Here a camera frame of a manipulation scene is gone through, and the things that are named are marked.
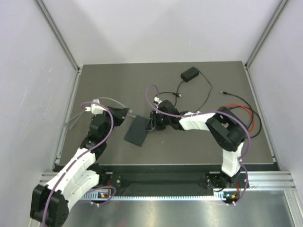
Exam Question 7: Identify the grey ethernet cable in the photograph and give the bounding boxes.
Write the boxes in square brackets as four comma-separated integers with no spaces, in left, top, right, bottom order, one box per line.
[63,96,137,130]

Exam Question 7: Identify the aluminium frame rail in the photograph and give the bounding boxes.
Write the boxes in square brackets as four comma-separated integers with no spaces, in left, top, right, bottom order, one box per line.
[37,170,296,192]

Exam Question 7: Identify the black network switch box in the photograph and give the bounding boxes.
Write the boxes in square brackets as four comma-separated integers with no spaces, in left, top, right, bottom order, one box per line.
[124,116,149,147]

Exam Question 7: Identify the black power adapter brick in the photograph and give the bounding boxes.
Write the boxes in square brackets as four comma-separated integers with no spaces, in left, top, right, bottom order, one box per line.
[180,67,199,83]

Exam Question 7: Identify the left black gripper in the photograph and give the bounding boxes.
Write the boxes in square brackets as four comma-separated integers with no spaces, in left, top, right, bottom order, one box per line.
[102,105,129,140]

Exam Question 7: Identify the black ethernet cable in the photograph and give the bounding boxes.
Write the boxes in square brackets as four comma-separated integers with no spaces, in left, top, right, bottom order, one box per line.
[220,90,262,139]

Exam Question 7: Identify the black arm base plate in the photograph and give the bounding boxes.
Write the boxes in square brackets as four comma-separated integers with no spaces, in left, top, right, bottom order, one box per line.
[91,164,247,189]

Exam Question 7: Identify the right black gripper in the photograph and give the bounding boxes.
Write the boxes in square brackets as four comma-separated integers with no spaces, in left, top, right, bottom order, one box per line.
[146,111,171,131]

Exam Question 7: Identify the red ethernet cable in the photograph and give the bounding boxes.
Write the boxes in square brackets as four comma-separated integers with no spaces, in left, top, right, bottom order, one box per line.
[224,103,255,133]

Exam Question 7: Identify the thin black power cord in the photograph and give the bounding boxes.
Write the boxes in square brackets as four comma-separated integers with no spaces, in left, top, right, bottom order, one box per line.
[156,70,213,112]

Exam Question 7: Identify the grey slotted cable duct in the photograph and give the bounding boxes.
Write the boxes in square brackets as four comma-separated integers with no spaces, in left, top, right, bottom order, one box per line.
[80,190,237,201]

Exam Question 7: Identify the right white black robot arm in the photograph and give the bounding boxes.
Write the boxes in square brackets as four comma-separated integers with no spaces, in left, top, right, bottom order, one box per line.
[146,98,251,189]

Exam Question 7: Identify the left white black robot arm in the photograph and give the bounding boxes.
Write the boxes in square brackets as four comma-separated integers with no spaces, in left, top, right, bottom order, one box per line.
[30,102,128,227]

